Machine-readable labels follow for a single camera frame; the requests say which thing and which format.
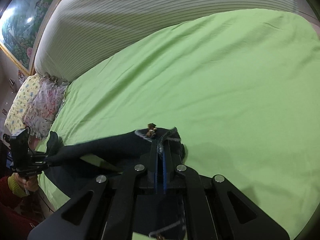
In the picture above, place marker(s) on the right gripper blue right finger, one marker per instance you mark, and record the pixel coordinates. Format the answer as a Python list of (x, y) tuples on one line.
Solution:
[(213, 207)]

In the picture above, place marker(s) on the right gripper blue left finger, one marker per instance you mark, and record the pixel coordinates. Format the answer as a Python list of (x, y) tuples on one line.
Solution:
[(105, 208)]

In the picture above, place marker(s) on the black pants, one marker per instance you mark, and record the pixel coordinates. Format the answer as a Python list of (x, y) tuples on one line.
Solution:
[(158, 214)]

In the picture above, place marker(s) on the left forearm red yellow sleeve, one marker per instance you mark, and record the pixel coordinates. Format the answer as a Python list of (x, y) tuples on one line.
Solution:
[(20, 212)]

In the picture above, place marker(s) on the left hand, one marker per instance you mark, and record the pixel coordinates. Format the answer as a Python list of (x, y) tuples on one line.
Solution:
[(30, 184)]

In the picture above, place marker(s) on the yellow patterned pillow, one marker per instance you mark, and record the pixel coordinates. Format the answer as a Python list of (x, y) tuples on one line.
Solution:
[(25, 94)]

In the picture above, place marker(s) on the floral pink pillow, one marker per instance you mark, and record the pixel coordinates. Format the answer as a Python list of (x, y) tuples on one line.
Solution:
[(44, 106)]

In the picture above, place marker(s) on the green bed sheet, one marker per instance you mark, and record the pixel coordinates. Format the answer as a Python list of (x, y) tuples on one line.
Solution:
[(241, 87)]

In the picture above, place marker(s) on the gold framed painting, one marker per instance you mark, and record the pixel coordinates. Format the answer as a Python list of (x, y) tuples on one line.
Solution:
[(22, 25)]

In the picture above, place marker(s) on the white striped headboard cushion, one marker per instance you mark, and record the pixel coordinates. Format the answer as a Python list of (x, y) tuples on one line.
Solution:
[(82, 33)]

